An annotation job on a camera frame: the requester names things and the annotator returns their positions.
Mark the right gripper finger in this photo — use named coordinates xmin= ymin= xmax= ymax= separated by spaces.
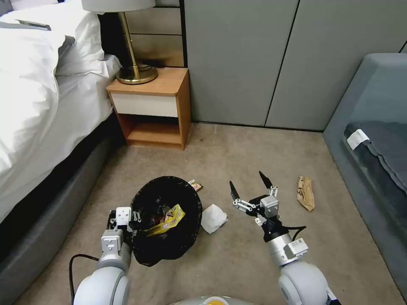
xmin=258 ymin=170 xmax=280 ymax=200
xmin=229 ymin=180 xmax=256 ymax=213

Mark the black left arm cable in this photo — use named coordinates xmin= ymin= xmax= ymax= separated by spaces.
xmin=69 ymin=254 xmax=103 ymax=297

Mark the brass table lamp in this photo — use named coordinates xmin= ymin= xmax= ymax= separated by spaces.
xmin=81 ymin=0 xmax=159 ymax=85

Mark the grey-blue sofa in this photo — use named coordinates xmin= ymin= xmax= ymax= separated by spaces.
xmin=322 ymin=52 xmax=407 ymax=288

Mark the crumpled white tissue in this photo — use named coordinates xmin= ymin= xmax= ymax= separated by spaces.
xmin=200 ymin=204 xmax=229 ymax=235

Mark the white blanket label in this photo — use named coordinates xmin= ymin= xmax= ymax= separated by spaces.
xmin=346 ymin=129 xmax=370 ymax=150

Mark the white duvet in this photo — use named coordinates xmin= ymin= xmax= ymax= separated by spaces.
xmin=0 ymin=30 xmax=123 ymax=224

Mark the dark grey folded blanket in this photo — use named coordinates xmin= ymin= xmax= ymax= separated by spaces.
xmin=343 ymin=120 xmax=407 ymax=195

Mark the black lamp cable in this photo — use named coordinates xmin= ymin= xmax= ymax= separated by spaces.
xmin=139 ymin=59 xmax=167 ymax=69

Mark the grey bed base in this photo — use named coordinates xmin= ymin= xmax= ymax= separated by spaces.
xmin=0 ymin=111 xmax=128 ymax=295

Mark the wooden headboard panel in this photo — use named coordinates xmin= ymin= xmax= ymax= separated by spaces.
xmin=124 ymin=0 xmax=186 ymax=69

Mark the white pillow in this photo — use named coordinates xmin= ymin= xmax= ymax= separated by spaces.
xmin=0 ymin=6 xmax=106 ymax=77

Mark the crumpled brown paper bag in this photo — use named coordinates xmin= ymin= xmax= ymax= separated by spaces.
xmin=296 ymin=175 xmax=317 ymax=212

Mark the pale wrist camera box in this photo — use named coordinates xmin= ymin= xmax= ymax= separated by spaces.
xmin=260 ymin=195 xmax=279 ymax=219
xmin=115 ymin=207 xmax=132 ymax=226

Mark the wooden nightstand with white drawer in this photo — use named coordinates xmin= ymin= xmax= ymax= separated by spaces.
xmin=106 ymin=67 xmax=192 ymax=150

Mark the white robot front shell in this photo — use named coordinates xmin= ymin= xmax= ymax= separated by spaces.
xmin=176 ymin=294 xmax=238 ymax=305

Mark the black trash bin with bag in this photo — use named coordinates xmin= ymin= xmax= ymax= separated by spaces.
xmin=130 ymin=175 xmax=204 ymax=267

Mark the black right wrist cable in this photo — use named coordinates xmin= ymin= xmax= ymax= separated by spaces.
xmin=279 ymin=223 xmax=308 ymax=239

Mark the yellow snack wrapper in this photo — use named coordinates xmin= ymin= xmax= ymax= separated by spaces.
xmin=139 ymin=204 xmax=186 ymax=236

